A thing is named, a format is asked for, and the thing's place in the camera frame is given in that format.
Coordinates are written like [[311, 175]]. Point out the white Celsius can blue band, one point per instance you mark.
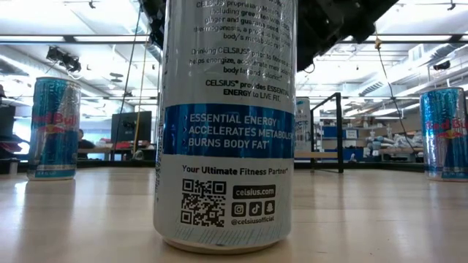
[[226, 128]]

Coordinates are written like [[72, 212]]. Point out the blue silver Red Bull can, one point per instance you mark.
[[444, 135], [51, 139]]

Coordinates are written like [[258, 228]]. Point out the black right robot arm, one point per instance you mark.
[[329, 25]]

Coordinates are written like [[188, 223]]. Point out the wooden shelf black metal legs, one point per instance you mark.
[[339, 135]]

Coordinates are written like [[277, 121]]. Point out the background storage rack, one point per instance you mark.
[[334, 132]]

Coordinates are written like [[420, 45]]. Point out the black computer monitor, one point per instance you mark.
[[131, 126]]

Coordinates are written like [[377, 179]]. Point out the background wooden desk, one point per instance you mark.
[[98, 149]]

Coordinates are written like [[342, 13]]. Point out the person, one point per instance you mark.
[[85, 144]]

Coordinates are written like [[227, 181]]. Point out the black ceiling spotlight cluster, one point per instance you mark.
[[64, 58]]

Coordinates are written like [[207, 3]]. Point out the white air vent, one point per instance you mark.
[[417, 53]]

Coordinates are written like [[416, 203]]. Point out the black ceiling speaker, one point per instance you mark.
[[442, 65]]

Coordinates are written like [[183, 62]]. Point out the black aluminium table frame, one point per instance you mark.
[[384, 167]]

